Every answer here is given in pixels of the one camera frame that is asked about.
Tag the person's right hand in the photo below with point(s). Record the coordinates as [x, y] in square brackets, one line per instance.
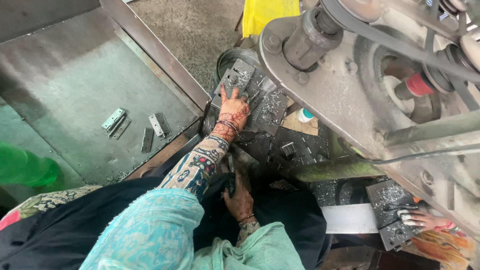
[242, 198]

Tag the person's left hand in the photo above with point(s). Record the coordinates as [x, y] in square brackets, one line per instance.
[233, 114]

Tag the person's right fingers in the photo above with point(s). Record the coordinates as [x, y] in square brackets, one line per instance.
[228, 193]

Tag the grey steel drilling jig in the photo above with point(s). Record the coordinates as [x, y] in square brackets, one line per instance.
[262, 101]

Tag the beaded wrist bangles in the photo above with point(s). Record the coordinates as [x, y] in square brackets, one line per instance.
[228, 125]

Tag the small steel block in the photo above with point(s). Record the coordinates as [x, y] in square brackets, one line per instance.
[288, 149]

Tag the teal patterned shawl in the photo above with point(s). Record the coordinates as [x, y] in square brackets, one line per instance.
[157, 236]

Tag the folded steel hinge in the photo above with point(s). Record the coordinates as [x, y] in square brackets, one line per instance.
[160, 125]

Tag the single steel hinge leaf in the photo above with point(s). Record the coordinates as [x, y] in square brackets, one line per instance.
[147, 139]

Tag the brown cardboard piece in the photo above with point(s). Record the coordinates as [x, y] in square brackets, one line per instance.
[303, 125]

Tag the greenish metal bar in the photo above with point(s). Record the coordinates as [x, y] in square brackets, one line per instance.
[333, 170]

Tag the white bottle with teal cap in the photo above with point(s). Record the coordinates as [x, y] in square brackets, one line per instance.
[305, 115]

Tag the white metal strip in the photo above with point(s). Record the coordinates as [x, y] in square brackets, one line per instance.
[350, 218]

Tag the round steel bucket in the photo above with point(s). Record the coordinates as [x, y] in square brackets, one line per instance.
[228, 62]

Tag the open steel hinge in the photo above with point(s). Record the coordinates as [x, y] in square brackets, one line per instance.
[116, 123]

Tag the black garment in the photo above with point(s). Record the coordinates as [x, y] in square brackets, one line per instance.
[75, 225]

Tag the grey belt-driven drilling machine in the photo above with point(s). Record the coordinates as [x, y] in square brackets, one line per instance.
[356, 97]

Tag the dark steel jig plate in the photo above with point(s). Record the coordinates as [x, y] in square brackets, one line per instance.
[390, 202]

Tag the grey metal work tray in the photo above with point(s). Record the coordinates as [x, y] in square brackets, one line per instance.
[86, 86]

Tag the yellow plastic bag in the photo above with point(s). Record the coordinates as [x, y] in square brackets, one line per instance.
[268, 15]

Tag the floral patterned cloth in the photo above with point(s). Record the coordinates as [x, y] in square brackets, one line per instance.
[41, 204]

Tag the green plastic bottle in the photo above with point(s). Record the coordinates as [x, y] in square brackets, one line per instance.
[26, 167]

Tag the red pulley collar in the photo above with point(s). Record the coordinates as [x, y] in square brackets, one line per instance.
[418, 84]

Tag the black drive belt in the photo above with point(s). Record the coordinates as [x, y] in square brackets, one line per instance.
[393, 41]

